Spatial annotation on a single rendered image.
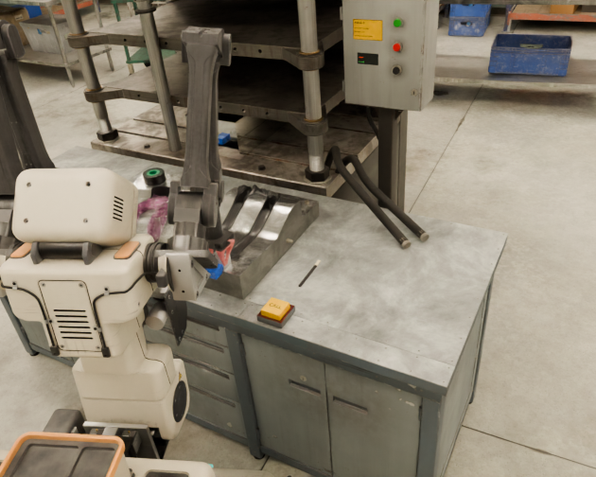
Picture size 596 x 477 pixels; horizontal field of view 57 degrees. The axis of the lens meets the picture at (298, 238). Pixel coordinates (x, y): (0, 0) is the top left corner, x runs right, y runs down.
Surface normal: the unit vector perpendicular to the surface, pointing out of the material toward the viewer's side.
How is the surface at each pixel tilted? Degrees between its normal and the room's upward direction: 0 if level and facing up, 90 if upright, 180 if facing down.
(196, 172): 62
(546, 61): 92
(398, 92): 90
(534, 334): 0
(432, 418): 90
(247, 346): 90
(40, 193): 48
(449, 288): 0
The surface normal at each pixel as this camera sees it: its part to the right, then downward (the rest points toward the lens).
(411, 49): -0.47, 0.53
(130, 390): -0.12, 0.45
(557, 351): -0.07, -0.82
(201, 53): 0.04, 0.11
